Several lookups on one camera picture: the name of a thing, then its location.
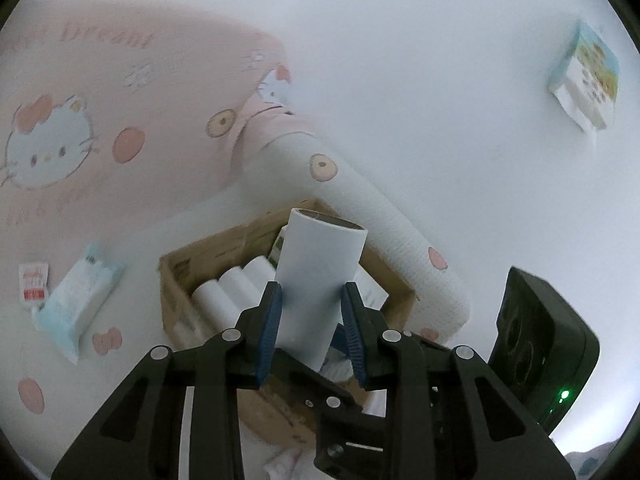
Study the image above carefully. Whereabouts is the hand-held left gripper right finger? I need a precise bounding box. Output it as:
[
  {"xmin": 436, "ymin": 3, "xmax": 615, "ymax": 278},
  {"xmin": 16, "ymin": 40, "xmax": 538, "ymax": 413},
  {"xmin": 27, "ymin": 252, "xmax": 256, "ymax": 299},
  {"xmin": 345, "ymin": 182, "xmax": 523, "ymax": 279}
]
[{"xmin": 340, "ymin": 281, "xmax": 576, "ymax": 480}]

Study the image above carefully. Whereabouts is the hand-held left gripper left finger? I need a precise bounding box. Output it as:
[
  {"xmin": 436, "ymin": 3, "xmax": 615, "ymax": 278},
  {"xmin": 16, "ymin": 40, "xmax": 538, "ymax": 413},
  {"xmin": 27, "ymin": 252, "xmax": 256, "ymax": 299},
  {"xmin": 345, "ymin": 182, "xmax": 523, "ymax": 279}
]
[{"xmin": 50, "ymin": 281, "xmax": 283, "ymax": 480}]

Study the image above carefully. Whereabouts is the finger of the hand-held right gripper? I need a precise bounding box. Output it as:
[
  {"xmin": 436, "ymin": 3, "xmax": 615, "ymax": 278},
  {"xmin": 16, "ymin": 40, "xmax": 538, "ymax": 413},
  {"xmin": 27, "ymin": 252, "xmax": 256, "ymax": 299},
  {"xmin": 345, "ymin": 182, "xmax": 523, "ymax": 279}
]
[
  {"xmin": 262, "ymin": 349, "xmax": 363, "ymax": 411},
  {"xmin": 314, "ymin": 407, "xmax": 395, "ymax": 473}
]

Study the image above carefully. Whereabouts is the white paper roll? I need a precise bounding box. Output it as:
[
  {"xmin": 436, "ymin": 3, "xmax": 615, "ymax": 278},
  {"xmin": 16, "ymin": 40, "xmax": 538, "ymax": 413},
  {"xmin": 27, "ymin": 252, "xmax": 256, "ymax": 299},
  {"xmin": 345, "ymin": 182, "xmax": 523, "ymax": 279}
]
[
  {"xmin": 220, "ymin": 266, "xmax": 263, "ymax": 311},
  {"xmin": 242, "ymin": 255, "xmax": 277, "ymax": 291},
  {"xmin": 192, "ymin": 280, "xmax": 241, "ymax": 336},
  {"xmin": 274, "ymin": 207, "xmax": 368, "ymax": 368}
]

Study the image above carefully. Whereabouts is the brown cardboard box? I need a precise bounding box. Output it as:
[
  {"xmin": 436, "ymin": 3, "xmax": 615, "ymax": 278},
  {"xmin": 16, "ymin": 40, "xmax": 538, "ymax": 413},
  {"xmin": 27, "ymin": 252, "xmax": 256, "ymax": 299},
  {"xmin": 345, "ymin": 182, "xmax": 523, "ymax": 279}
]
[{"xmin": 159, "ymin": 197, "xmax": 418, "ymax": 448}]

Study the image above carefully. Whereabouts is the light blue wet wipes pack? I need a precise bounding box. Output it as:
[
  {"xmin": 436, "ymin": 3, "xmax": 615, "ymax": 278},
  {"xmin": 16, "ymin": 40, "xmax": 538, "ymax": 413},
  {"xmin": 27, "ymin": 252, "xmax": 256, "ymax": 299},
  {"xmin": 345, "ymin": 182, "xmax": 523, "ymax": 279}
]
[{"xmin": 32, "ymin": 244, "xmax": 126, "ymax": 365}]

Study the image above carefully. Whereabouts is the white flat box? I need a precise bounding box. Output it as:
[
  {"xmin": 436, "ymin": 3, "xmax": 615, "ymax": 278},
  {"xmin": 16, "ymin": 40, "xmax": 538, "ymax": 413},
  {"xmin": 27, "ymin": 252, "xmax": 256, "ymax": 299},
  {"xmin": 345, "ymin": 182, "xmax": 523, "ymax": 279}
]
[{"xmin": 352, "ymin": 265, "xmax": 391, "ymax": 311}]

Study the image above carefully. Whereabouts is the green and white carton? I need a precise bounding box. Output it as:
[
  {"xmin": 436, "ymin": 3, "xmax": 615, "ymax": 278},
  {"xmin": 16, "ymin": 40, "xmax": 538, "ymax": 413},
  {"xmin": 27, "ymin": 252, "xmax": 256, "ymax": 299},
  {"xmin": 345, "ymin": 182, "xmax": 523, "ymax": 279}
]
[{"xmin": 270, "ymin": 225, "xmax": 291, "ymax": 268}]

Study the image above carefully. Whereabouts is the white peach print bolster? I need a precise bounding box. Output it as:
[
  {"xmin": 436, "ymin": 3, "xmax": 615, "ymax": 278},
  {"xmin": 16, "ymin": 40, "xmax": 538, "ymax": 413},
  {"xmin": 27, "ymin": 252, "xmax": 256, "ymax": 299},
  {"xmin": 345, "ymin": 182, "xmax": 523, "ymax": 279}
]
[{"xmin": 232, "ymin": 52, "xmax": 473, "ymax": 346}]

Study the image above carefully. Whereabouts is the red and white sachet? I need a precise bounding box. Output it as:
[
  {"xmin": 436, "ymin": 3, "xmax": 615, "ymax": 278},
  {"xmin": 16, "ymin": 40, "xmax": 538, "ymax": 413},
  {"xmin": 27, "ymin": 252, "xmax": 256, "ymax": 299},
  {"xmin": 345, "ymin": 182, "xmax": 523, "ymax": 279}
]
[{"xmin": 19, "ymin": 261, "xmax": 50, "ymax": 306}]

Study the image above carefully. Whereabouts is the pink cat print mat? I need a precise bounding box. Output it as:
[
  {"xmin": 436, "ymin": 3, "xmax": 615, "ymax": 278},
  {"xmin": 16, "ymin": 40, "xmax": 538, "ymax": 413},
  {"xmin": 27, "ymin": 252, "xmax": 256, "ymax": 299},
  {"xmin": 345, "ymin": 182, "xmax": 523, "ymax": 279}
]
[{"xmin": 0, "ymin": 0, "xmax": 476, "ymax": 480}]

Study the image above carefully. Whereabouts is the printed tissue pack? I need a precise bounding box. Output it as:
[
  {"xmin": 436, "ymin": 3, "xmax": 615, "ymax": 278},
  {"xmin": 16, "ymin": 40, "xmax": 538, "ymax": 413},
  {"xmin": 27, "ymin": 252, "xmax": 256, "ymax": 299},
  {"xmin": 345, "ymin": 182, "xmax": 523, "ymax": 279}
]
[{"xmin": 547, "ymin": 19, "xmax": 621, "ymax": 133}]

